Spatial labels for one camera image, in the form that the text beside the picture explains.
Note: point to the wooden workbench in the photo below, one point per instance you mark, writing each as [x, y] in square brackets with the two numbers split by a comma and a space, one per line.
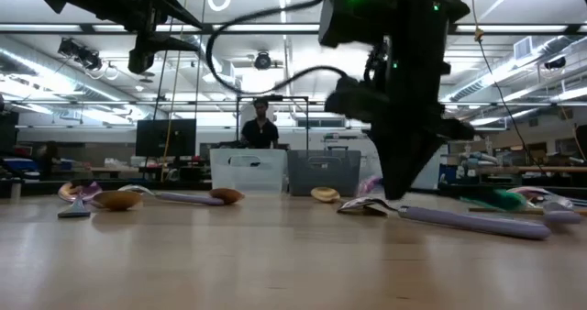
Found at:
[550, 169]

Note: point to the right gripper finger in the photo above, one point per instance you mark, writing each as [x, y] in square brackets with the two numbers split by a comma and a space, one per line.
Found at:
[390, 163]
[415, 156]

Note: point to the black overhead camera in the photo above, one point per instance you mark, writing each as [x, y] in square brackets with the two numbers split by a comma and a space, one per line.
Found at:
[262, 60]

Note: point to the black ceiling camera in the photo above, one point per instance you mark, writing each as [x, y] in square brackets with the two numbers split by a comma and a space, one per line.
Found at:
[555, 63]
[80, 53]

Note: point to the person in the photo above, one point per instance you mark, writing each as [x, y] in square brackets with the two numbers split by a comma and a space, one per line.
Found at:
[260, 133]

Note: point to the black computer monitor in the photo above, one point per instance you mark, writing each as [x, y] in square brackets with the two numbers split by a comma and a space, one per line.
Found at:
[165, 138]

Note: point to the long ceiling light bar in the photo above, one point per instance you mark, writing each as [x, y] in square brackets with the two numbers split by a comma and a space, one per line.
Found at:
[275, 27]

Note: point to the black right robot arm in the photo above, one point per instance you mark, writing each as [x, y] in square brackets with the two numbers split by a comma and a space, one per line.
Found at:
[367, 16]

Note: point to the grey plastic bin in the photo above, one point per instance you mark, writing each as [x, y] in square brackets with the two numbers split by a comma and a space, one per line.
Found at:
[323, 172]

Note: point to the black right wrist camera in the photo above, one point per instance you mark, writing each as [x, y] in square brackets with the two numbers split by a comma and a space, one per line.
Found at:
[353, 101]

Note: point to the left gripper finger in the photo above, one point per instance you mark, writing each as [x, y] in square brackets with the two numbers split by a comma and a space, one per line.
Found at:
[147, 48]
[172, 12]

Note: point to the blue storage crate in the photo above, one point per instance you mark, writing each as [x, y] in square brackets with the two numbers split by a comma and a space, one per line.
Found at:
[18, 164]

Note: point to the white ceiling air vent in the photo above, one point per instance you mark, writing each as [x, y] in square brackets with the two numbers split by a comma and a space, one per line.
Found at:
[523, 48]

